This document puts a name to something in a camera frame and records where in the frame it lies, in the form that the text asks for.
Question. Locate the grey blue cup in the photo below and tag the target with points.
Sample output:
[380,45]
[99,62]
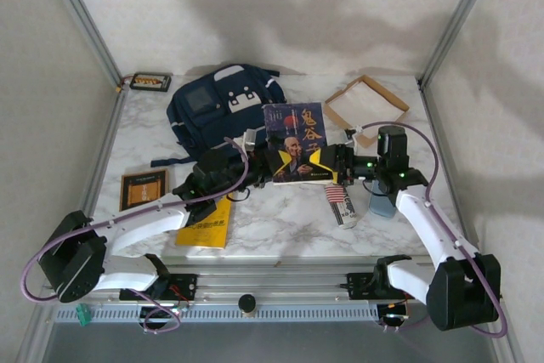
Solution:
[380,208]

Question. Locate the black round knob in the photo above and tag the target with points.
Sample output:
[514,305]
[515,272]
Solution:
[247,305]

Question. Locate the yellow book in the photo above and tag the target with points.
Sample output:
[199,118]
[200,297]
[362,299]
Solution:
[208,231]

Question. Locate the brown book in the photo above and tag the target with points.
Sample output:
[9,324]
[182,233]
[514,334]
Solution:
[144,191]

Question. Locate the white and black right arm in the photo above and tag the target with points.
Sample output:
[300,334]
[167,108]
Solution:
[425,218]

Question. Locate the black box with orange pattern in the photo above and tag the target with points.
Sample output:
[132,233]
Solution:
[151,82]

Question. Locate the blue book with portrait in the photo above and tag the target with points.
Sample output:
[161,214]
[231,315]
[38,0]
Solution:
[297,125]

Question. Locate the green connector block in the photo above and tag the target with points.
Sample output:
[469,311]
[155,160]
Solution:
[83,314]

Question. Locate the brown cardboard tray box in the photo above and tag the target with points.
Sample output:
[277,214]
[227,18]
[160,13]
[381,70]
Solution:
[395,101]

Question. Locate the aluminium frame side rail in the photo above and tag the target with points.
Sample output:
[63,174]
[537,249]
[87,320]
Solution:
[106,142]
[446,159]

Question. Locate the navy blue backpack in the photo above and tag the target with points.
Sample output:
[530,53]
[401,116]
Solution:
[212,120]

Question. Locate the small circuit board with LED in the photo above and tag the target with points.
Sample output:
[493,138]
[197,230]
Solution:
[393,316]
[170,312]

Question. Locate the aluminium frame post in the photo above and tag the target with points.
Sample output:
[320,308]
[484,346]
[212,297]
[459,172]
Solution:
[459,18]
[85,18]

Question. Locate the white paper liner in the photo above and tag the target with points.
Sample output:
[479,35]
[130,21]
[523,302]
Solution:
[365,103]

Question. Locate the flag print pencil case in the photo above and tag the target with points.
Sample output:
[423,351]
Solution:
[342,210]

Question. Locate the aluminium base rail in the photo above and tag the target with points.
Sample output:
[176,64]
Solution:
[276,282]

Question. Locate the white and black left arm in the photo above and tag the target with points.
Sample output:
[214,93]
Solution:
[140,227]

